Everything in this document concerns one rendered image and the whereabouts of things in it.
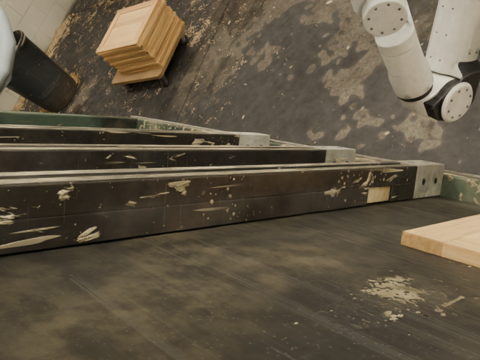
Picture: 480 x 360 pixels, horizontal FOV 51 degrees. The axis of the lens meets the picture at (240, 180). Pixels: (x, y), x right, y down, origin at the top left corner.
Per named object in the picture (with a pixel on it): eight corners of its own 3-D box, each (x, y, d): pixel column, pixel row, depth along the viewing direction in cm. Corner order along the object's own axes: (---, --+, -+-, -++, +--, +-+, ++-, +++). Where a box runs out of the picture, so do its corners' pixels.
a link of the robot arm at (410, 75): (364, 50, 90) (394, 118, 103) (407, 67, 82) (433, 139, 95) (406, 9, 90) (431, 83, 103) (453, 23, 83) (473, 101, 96)
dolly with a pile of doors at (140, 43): (196, 32, 391) (161, -6, 364) (171, 88, 374) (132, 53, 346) (146, 43, 431) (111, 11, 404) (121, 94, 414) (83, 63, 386)
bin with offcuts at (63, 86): (89, 71, 473) (30, 24, 429) (65, 117, 456) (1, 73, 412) (61, 76, 507) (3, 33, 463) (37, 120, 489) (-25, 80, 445)
